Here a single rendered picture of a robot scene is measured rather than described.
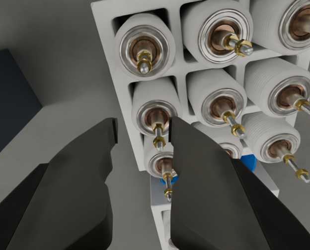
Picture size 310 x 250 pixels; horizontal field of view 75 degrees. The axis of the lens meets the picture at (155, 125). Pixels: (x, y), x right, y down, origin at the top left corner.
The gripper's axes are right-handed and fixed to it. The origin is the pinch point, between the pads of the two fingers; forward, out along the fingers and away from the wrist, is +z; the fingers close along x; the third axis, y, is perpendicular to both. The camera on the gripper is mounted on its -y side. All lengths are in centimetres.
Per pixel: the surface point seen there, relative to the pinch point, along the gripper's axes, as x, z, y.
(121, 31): -3.3, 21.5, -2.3
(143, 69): -0.1, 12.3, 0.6
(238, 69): 18.4, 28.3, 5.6
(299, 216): 74, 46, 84
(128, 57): -2.4, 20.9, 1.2
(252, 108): 23.3, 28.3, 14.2
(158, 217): 3, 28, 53
